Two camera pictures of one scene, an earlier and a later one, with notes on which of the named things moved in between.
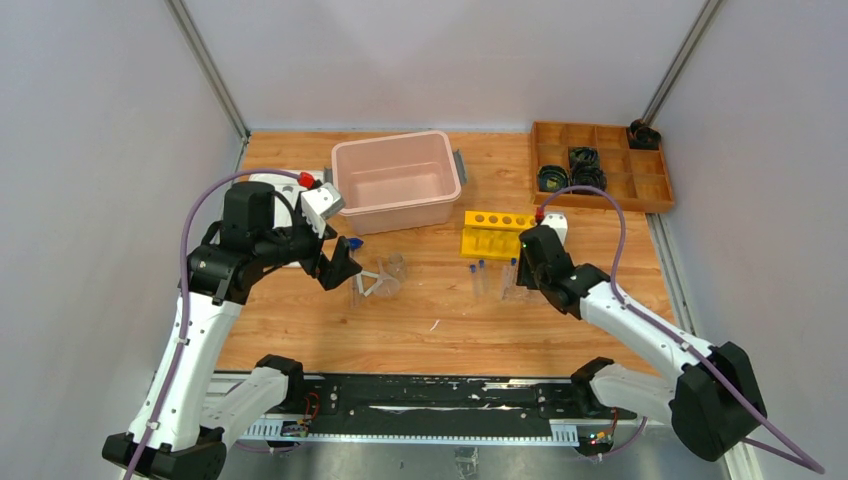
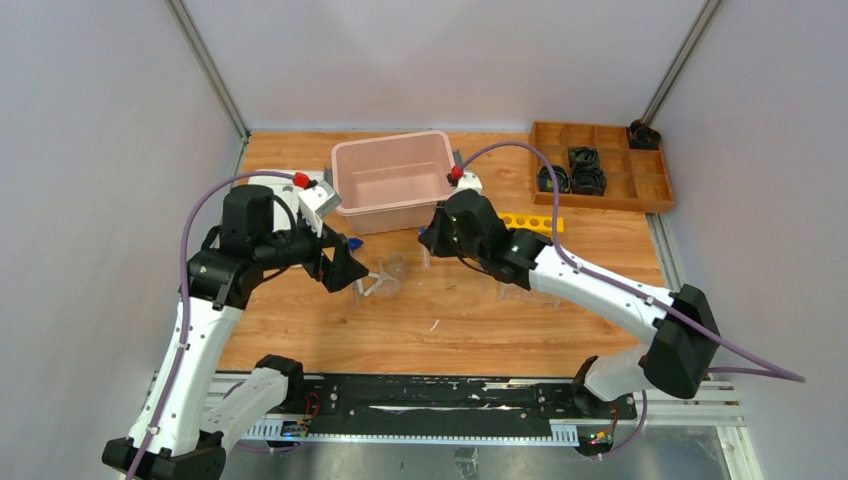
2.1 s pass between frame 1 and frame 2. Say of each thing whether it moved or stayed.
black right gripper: moved
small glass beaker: stayed
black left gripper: stayed
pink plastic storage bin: stayed
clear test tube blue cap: moved
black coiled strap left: stayed
